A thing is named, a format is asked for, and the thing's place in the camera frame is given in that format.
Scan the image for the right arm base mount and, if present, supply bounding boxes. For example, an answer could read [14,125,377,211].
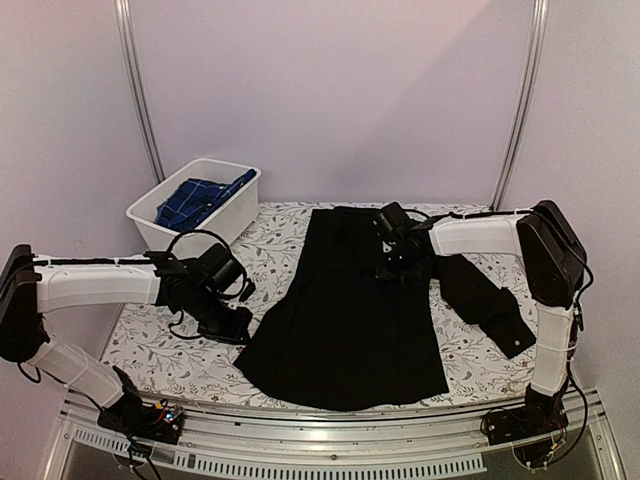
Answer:
[480,391,569,445]

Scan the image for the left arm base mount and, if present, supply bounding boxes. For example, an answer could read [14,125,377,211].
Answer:
[97,387,185,445]

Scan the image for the aluminium corner post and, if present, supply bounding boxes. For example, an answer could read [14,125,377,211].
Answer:
[114,0,166,184]
[489,0,549,210]

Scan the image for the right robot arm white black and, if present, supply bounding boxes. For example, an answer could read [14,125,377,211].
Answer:
[372,200,594,436]

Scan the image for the left aluminium corner post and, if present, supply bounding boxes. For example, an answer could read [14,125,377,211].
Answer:
[114,0,166,184]

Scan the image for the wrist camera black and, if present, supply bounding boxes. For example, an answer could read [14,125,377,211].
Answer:
[195,243,256,302]
[372,202,415,244]

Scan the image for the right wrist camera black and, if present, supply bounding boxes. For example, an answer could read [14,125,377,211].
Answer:
[372,202,415,244]

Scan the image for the black long sleeve shirt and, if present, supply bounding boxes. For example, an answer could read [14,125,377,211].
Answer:
[234,207,536,411]

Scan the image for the white plastic bin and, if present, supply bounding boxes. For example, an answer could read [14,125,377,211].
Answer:
[126,158,261,257]

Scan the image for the aluminium front rail frame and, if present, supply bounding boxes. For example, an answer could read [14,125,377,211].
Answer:
[42,389,629,479]

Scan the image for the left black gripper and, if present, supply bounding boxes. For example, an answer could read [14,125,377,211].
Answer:
[187,286,253,346]

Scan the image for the right aluminium corner post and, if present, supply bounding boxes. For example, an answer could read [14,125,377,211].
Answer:
[489,0,549,210]

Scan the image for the floral patterned tablecloth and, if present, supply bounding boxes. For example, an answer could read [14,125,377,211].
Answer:
[102,202,537,411]

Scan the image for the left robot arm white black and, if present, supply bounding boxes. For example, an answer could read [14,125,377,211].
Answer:
[1,243,255,434]

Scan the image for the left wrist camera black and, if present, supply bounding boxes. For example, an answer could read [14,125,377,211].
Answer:
[195,243,256,302]

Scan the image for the blue plaid shirt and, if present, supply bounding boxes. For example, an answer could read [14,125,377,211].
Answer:
[154,169,257,232]

